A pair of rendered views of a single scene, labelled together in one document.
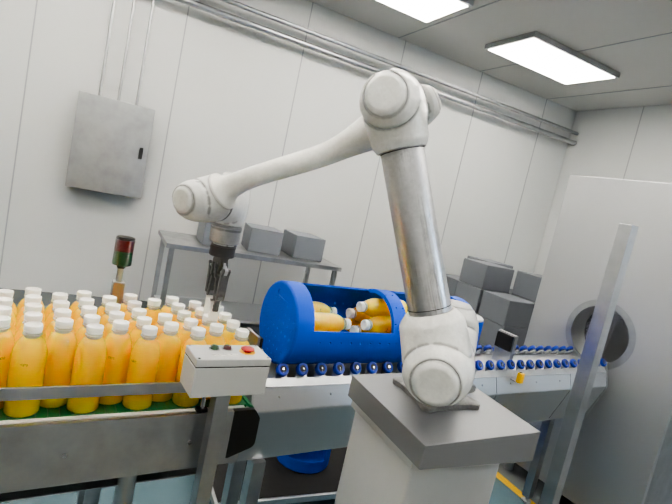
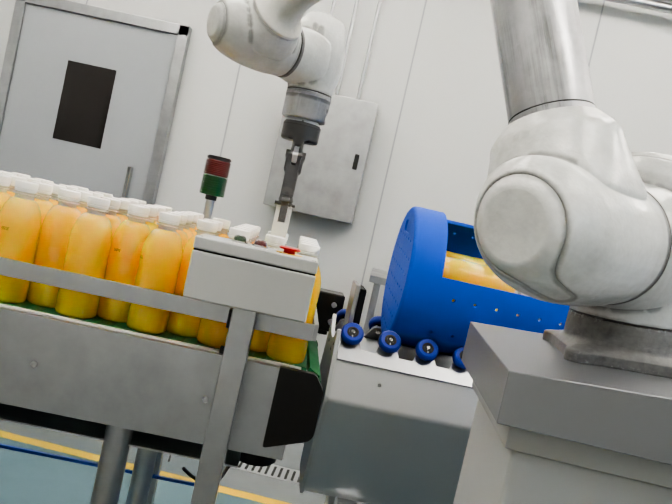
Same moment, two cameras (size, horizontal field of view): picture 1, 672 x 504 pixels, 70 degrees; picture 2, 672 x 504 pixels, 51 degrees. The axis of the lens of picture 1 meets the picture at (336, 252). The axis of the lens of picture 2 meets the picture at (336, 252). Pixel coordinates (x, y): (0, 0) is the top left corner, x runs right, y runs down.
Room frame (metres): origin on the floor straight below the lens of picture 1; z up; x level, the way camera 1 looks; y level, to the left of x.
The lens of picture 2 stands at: (0.26, -0.49, 1.18)
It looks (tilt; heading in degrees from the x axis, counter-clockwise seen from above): 3 degrees down; 30
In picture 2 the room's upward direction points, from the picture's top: 13 degrees clockwise
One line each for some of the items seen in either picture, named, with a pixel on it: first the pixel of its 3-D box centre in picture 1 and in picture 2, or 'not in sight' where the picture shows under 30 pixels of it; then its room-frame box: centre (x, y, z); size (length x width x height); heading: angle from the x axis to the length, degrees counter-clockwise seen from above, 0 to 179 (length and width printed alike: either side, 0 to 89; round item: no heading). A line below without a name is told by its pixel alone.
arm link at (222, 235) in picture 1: (225, 234); (305, 108); (1.42, 0.33, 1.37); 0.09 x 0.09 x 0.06
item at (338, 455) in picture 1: (338, 472); not in sight; (2.49, -0.27, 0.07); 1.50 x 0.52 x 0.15; 117
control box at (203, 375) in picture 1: (225, 369); (253, 275); (1.21, 0.22, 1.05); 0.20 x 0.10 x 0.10; 124
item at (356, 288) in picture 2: (252, 349); (353, 312); (1.56, 0.21, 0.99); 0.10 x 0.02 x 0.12; 34
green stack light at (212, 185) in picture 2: (122, 257); (213, 185); (1.65, 0.72, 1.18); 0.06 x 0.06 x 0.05
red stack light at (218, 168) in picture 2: (124, 245); (217, 168); (1.65, 0.72, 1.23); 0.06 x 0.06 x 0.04
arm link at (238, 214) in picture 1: (229, 198); (312, 52); (1.40, 0.34, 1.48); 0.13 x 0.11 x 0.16; 163
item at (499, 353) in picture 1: (503, 347); not in sight; (2.30, -0.90, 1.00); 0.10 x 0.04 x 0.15; 34
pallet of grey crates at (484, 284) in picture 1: (489, 317); not in sight; (5.29, -1.83, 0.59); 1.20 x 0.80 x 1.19; 27
